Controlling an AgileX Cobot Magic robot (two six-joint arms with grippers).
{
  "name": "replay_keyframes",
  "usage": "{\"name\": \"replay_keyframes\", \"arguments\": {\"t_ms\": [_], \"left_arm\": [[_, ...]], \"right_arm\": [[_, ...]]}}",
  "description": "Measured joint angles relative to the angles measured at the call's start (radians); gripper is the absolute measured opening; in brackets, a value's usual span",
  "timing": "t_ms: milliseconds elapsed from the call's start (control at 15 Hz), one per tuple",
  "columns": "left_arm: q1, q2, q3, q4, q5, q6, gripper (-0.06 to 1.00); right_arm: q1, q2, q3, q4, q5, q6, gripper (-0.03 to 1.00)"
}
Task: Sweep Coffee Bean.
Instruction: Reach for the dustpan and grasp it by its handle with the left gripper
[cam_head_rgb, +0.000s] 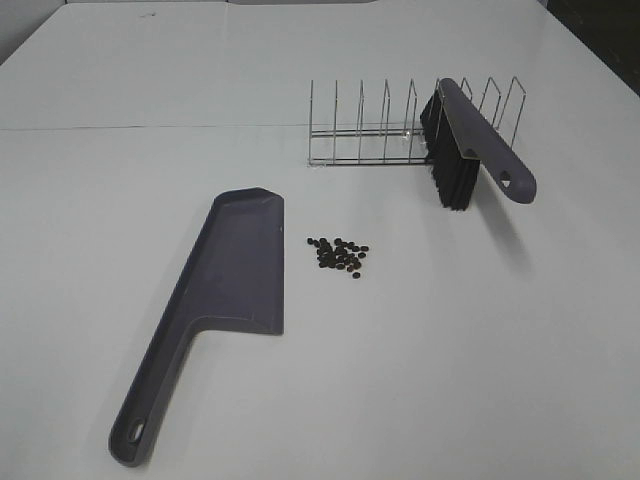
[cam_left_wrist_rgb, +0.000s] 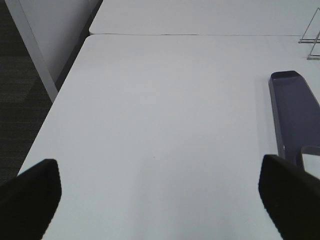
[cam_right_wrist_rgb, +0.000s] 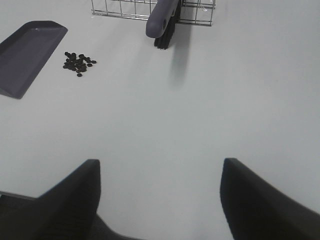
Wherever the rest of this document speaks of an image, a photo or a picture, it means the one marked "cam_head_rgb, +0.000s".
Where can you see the purple plastic dustpan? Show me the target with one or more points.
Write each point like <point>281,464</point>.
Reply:
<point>232,280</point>

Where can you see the pile of coffee beans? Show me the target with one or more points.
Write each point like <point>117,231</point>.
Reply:
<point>339,254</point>

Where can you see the purple hand brush black bristles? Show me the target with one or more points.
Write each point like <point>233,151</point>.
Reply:
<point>460,141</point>

